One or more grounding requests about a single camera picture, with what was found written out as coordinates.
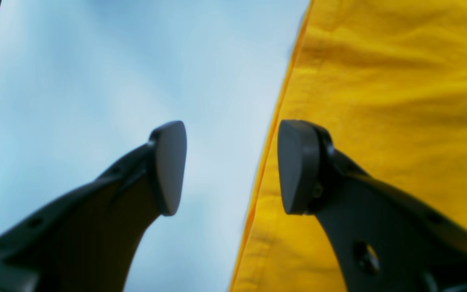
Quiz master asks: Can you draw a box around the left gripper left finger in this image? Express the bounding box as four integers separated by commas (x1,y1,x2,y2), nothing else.
0,121,187,292

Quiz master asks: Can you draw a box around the orange yellow T-shirt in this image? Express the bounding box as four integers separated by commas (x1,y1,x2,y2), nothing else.
229,0,467,292

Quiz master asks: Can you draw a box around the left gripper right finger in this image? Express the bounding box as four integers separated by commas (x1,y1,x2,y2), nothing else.
278,120,467,292

